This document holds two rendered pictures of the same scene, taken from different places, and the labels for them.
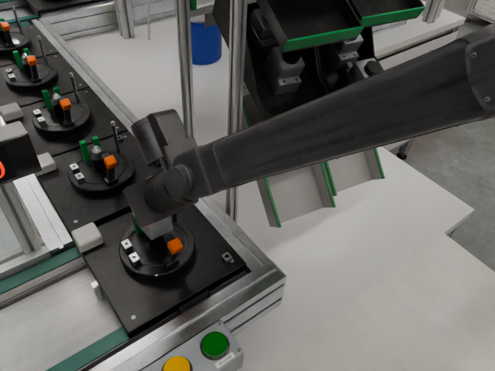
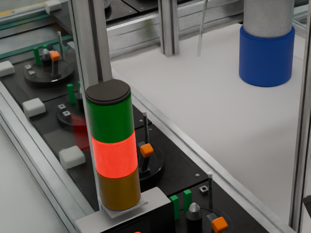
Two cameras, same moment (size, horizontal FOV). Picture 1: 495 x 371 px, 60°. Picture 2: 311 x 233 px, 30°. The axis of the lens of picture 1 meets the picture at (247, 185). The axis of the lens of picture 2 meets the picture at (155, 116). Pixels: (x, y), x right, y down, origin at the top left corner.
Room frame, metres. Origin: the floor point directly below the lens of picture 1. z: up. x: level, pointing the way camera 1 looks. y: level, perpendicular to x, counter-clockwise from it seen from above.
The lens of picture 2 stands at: (-0.06, 0.22, 1.74)
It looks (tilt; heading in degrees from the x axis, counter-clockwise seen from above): 33 degrees down; 12
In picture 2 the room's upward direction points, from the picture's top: 4 degrees counter-clockwise
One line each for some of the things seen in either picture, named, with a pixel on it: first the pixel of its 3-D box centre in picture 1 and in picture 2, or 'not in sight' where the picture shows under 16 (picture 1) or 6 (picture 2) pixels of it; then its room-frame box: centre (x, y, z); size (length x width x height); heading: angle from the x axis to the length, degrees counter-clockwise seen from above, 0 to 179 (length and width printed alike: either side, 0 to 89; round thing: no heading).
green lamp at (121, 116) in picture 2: not in sight; (110, 113); (0.46, 0.38, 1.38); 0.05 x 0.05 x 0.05
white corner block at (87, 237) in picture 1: (88, 239); not in sight; (0.50, 0.30, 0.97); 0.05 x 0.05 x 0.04; 40
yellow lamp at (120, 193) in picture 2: not in sight; (119, 181); (0.46, 0.38, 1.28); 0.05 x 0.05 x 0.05
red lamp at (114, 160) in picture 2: not in sight; (115, 148); (0.46, 0.38, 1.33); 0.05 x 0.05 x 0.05
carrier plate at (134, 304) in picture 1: (158, 253); not in sight; (0.49, 0.16, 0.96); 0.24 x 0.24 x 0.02; 40
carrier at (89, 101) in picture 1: (59, 107); (130, 151); (0.88, 0.48, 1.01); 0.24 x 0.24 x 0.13; 40
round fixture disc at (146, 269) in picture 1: (158, 246); not in sight; (0.49, 0.16, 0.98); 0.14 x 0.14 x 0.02
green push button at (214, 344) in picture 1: (214, 345); not in sight; (0.31, 0.03, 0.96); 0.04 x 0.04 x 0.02
